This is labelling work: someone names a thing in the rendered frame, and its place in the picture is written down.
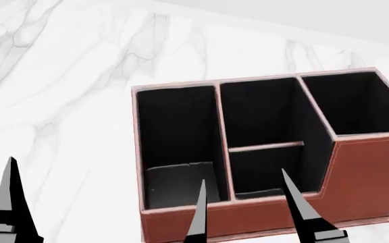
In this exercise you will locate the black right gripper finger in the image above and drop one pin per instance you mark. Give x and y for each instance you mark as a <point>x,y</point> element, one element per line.
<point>307,217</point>
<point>198,222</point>

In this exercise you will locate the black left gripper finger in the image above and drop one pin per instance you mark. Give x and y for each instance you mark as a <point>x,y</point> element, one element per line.
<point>15,207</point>

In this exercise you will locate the brown leather desk caddy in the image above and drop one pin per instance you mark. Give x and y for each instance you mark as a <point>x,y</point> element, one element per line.
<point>366,177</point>

